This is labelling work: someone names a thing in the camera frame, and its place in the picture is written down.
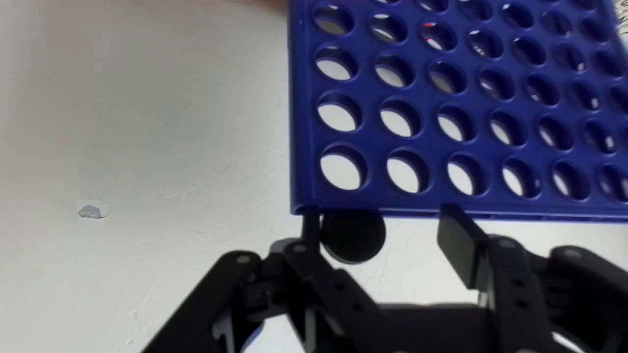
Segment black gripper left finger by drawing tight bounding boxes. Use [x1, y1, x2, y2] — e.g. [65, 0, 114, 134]
[146, 213, 395, 353]

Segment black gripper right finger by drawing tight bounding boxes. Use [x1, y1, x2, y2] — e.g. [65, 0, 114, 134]
[436, 203, 628, 353]

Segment black game chip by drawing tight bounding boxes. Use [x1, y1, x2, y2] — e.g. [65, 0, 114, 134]
[320, 211, 389, 266]

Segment blue connect four gameboard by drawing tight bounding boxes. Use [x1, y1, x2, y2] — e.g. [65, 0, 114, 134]
[287, 0, 628, 224]

